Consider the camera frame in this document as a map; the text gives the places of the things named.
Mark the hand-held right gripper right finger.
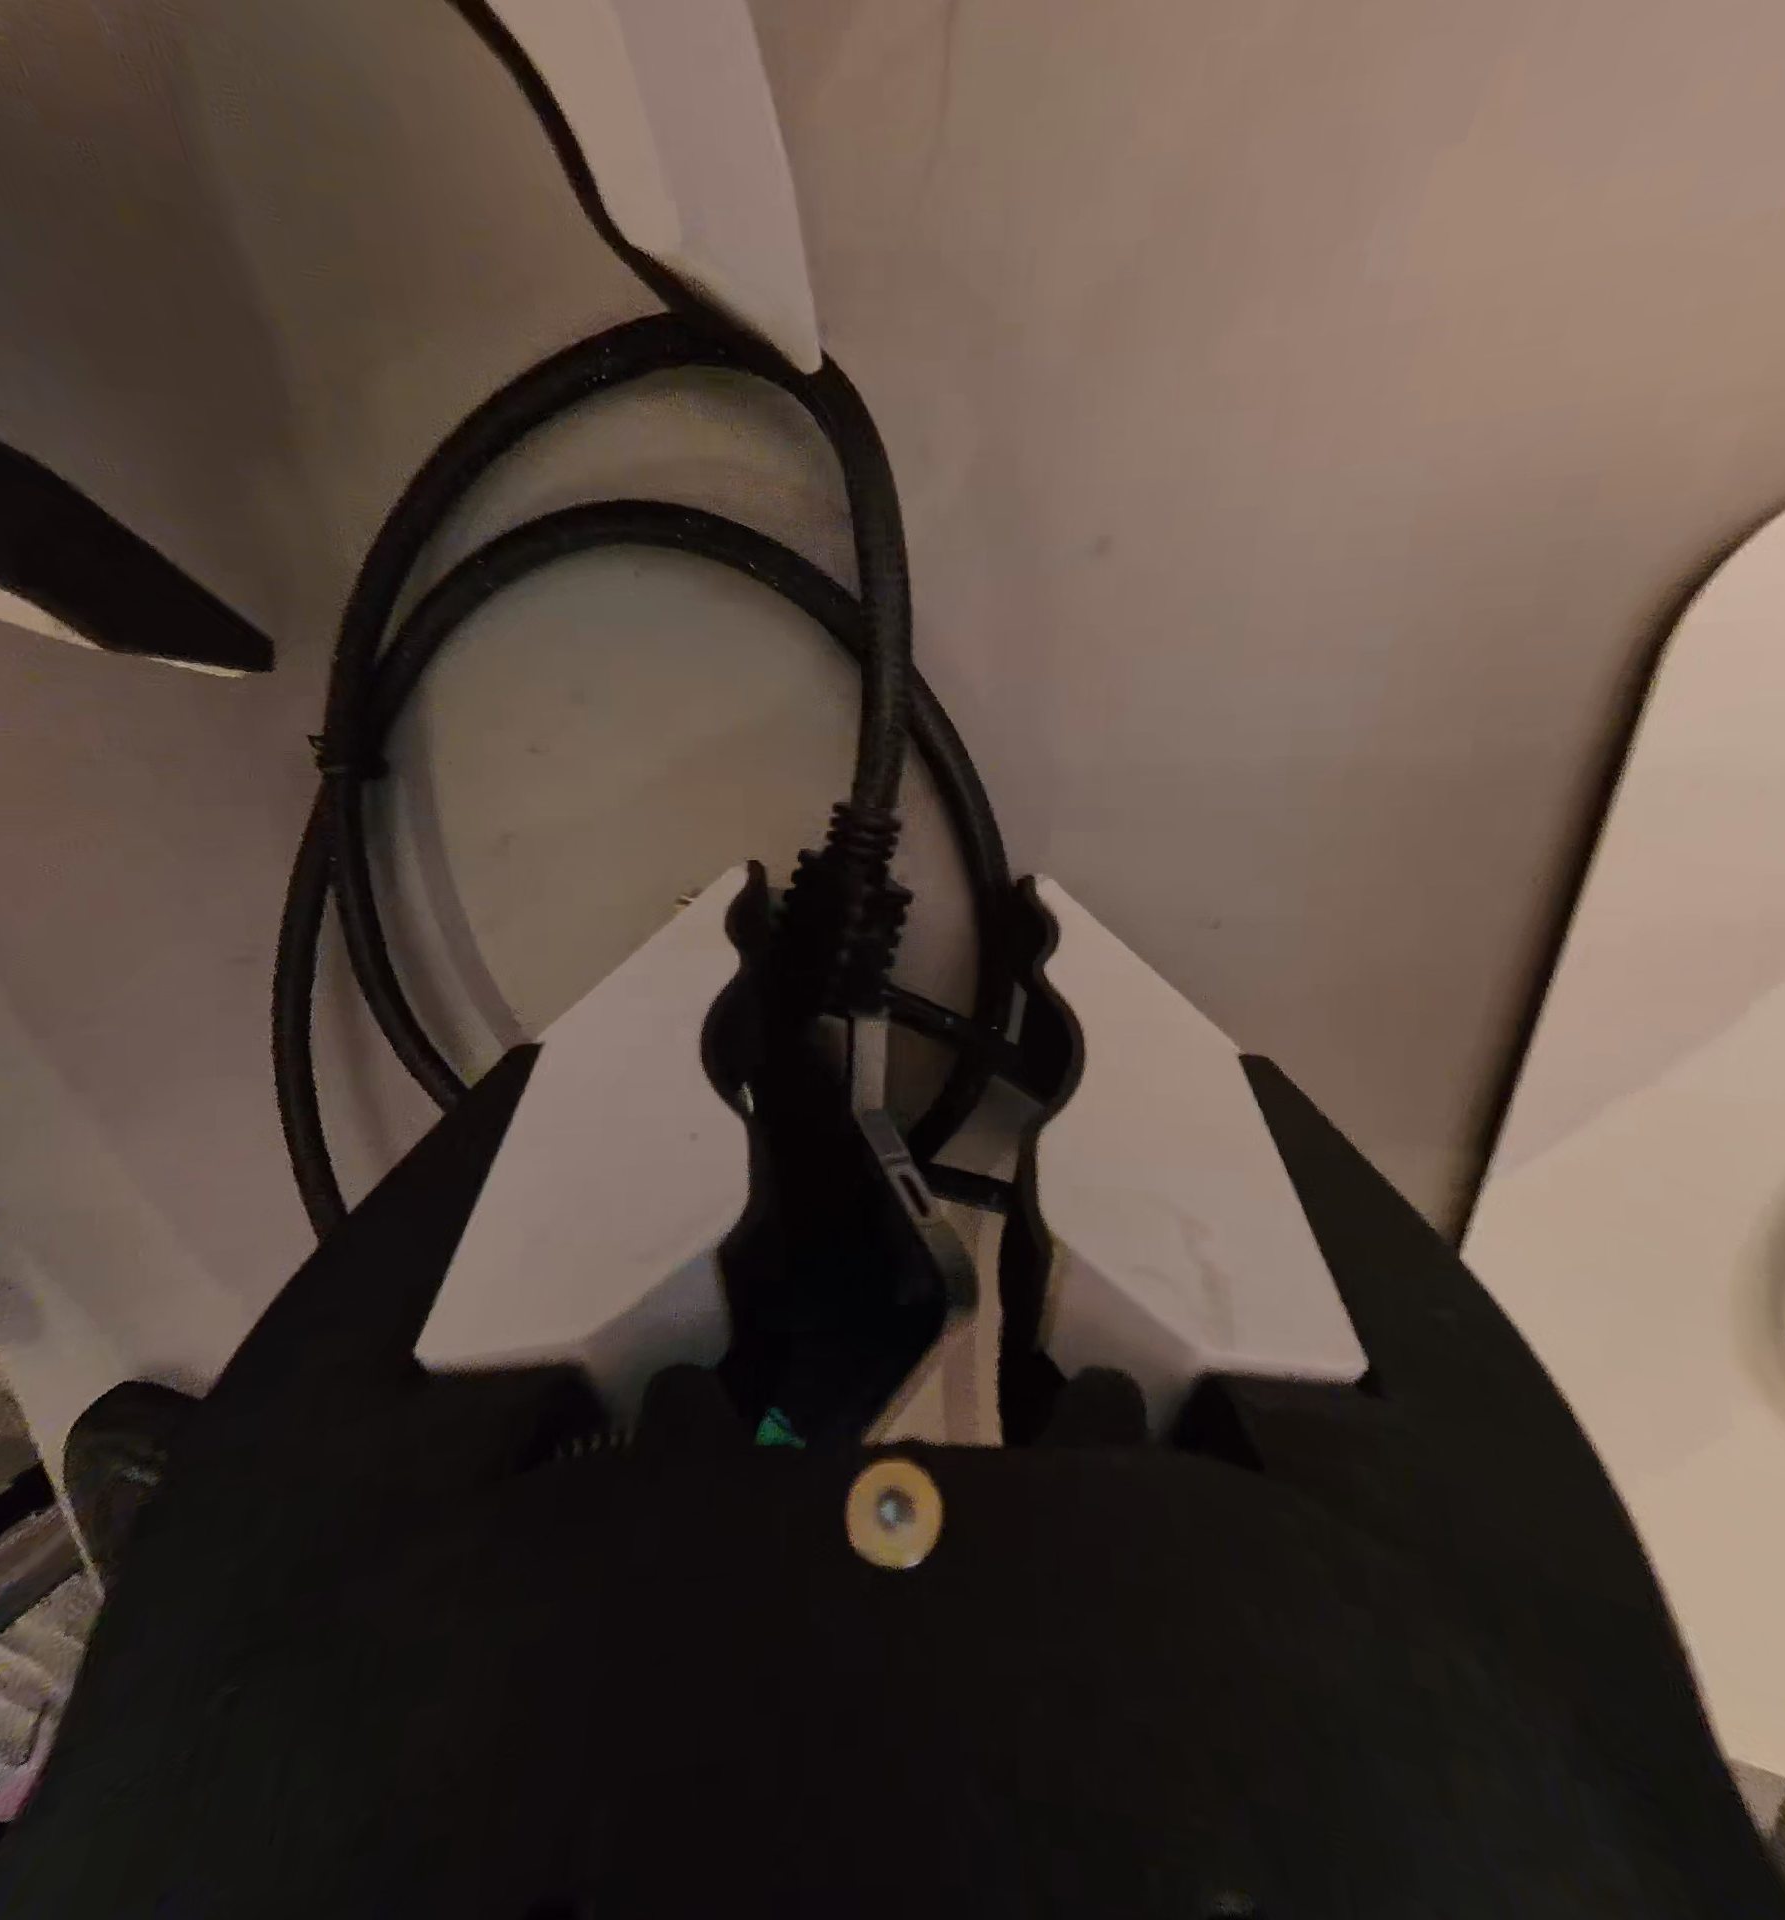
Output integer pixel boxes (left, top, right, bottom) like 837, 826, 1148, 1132
998, 874, 1376, 1442

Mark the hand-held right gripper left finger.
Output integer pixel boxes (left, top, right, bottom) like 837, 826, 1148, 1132
413, 862, 773, 1404

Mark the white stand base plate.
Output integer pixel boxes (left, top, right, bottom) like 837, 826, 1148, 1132
1457, 467, 1785, 1804

